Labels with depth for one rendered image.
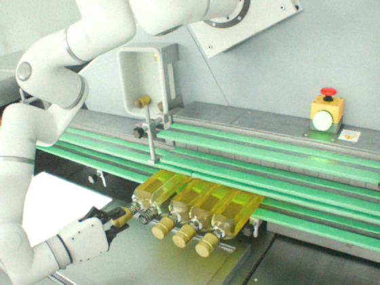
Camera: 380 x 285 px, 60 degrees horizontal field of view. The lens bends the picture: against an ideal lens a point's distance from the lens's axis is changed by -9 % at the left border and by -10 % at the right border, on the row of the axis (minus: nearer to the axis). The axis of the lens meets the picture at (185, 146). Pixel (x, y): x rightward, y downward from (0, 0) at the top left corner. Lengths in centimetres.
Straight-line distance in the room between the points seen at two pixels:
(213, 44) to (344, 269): 66
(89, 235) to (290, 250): 52
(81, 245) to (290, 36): 70
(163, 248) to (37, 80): 53
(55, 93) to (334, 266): 79
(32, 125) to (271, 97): 61
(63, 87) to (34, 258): 37
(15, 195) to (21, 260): 16
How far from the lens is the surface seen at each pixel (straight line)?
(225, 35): 91
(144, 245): 99
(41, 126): 82
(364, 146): 84
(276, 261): 96
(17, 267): 79
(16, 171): 78
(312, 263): 97
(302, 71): 93
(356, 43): 89
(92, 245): 84
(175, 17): 63
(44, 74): 75
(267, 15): 86
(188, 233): 79
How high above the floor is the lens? 162
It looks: 46 degrees down
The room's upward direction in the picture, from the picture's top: 127 degrees counter-clockwise
